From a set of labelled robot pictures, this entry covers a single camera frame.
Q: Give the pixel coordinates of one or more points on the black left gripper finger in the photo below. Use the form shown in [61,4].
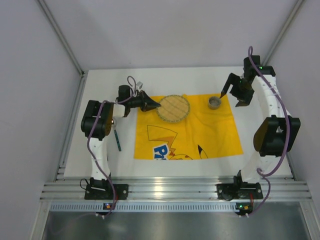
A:
[147,101]
[149,107]

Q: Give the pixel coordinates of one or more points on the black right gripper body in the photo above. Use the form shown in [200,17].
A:
[240,89]

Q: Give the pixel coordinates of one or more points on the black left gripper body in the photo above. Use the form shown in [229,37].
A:
[143,101]

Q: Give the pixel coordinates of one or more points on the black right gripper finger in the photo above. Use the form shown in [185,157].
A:
[231,80]
[243,101]

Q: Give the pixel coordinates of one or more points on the speckled ceramic cup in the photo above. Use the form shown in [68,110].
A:
[214,102]

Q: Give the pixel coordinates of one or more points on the round woven yellow plate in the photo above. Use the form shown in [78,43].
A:
[173,108]

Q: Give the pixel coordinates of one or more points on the green handled spoon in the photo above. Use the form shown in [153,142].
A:
[114,124]

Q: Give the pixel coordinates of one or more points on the yellow printed cloth placemat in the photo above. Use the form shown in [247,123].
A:
[204,134]

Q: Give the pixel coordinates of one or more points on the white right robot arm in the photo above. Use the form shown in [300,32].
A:
[272,140]

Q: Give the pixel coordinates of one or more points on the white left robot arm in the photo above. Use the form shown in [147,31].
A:
[97,124]

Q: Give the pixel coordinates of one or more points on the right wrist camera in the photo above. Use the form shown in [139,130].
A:
[251,65]

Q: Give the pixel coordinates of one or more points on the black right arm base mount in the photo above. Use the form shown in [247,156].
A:
[244,191]

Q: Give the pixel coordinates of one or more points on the aluminium frame corner post right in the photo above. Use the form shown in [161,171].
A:
[290,18]

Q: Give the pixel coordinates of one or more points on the aluminium frame corner post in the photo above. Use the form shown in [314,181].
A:
[60,35]
[290,18]

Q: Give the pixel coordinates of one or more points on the white slotted cable duct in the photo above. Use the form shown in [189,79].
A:
[149,207]

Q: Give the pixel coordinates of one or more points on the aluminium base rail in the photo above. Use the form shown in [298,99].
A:
[280,189]

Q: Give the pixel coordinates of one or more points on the aluminium frame corner post left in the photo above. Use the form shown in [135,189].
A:
[60,35]

